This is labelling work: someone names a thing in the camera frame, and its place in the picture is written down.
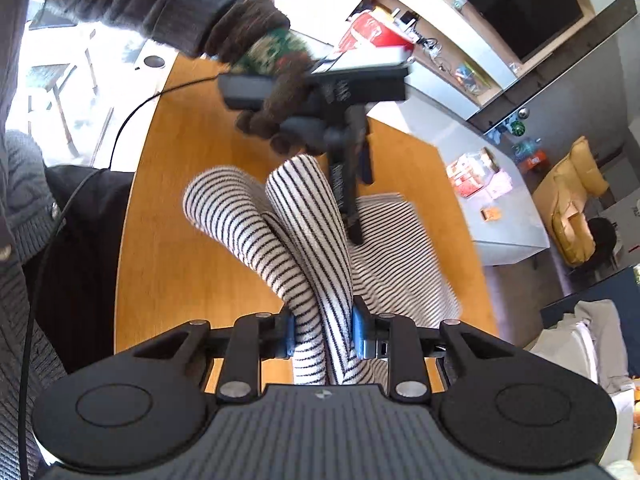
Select clear plastic container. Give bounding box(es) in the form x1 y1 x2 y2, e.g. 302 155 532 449
452 62 488 93

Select glass jar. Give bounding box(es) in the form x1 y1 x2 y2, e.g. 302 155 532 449
446 147 501 198

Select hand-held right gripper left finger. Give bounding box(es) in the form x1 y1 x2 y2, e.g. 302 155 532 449
132 312 296 405

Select white wooden television cabinet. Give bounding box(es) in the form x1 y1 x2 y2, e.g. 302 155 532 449
270 0 636 123

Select black cable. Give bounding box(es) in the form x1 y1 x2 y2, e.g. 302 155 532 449
20 75 223 480

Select white coffee table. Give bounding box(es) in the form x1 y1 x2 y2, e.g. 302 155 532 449
367 95 551 266

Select blue water bottle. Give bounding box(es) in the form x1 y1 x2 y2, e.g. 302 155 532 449
512 137 543 161

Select power strip with cables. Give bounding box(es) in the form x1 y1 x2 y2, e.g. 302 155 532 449
400 7 446 68

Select striped long-sleeve shirt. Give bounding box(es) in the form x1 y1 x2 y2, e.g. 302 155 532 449
182 154 461 386

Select grey sofa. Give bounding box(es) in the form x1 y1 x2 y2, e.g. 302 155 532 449
525 320 640 480

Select yellow armchair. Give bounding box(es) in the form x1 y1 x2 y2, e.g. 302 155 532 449
532 135 611 267

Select beige blanket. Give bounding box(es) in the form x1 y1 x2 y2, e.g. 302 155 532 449
555 300 633 391

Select grey knit cardigan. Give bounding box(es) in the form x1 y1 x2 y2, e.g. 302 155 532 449
0 0 71 480

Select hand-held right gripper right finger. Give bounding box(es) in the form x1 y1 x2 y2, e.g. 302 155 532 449
351 307 506 405

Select person's left forearm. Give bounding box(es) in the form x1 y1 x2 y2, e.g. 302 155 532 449
32 0 246 58

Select black television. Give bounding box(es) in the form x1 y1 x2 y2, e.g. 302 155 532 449
422 0 596 63

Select black pants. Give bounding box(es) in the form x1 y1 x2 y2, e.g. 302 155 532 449
44 164 137 376

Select black chair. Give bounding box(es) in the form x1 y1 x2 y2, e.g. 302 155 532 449
587 217 621 271

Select red box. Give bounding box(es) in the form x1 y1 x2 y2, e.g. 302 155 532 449
339 10 417 58

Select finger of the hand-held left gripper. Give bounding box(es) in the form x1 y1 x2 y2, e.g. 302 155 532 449
357 130 376 186
344 205 366 247

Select pink box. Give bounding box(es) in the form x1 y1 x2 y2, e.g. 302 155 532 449
482 170 513 198

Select person's left hand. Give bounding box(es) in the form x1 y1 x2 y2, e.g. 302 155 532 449
204 0 326 158

